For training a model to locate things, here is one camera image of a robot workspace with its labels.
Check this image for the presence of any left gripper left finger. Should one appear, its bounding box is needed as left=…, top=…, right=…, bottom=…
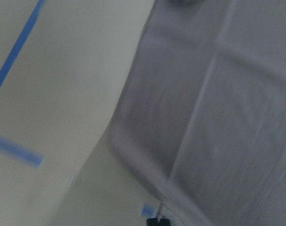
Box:
left=146, top=218, right=157, bottom=226

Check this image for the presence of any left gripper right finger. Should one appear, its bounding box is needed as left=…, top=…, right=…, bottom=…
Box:
left=159, top=218, right=170, bottom=226

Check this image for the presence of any dark brown t-shirt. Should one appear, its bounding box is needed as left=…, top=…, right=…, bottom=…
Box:
left=110, top=0, right=286, bottom=226

